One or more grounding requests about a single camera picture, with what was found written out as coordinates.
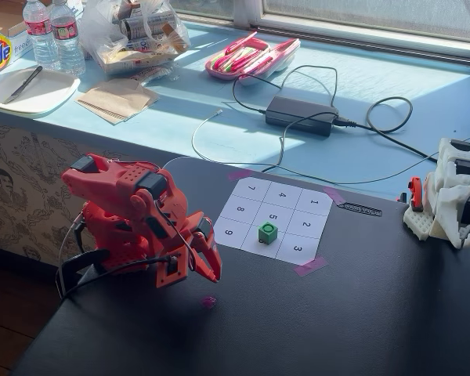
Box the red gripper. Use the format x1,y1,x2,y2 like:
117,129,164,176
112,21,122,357
167,211,222,284

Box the green cube with ring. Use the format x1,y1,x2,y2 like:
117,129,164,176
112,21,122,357
257,220,280,245

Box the white numbered grid paper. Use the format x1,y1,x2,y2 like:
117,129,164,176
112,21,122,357
213,175,334,267

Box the black base clamp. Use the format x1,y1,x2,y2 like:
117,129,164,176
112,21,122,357
60,248,111,294

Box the black power adapter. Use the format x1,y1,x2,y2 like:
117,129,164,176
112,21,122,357
265,96,340,138

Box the brown paper napkins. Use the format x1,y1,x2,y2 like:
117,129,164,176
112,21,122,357
74,78,161,126

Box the clear snack wrapper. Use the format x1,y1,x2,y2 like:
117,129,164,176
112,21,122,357
139,65,178,86

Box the pink pencil case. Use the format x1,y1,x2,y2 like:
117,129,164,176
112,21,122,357
204,31,302,86

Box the printed cardboard carton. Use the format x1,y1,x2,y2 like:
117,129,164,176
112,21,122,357
96,45,178,76

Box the orange black table clamp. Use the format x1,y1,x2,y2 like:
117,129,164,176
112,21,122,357
395,176,425,209

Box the white square plate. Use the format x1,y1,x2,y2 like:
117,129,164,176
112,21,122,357
0,66,81,119

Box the printed wrapped package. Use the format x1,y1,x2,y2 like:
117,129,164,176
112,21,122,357
118,10,178,52

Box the black knife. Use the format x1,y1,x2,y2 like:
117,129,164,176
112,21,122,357
2,65,44,105

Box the clear plastic bag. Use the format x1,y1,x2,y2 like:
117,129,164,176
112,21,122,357
79,0,192,76

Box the clear water bottle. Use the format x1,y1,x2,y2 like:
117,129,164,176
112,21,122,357
22,0,62,72
49,0,87,77

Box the brown cardboard box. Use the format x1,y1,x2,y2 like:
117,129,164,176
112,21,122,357
0,0,29,37

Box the red wrist camera mount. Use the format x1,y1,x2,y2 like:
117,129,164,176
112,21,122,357
154,253,188,290

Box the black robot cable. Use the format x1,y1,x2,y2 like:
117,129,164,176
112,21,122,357
56,250,182,303

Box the thin white cable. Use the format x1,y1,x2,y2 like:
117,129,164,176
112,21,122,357
190,109,378,186

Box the thin black cable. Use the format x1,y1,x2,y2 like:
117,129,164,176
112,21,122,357
261,110,340,174

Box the gray robot cable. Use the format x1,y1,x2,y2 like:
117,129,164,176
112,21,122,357
57,212,84,291

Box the black power cord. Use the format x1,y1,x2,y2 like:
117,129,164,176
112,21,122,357
231,63,339,119

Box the black adapter output cable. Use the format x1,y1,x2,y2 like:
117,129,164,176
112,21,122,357
334,95,440,164

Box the window frame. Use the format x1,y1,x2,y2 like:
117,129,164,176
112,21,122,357
167,0,470,66

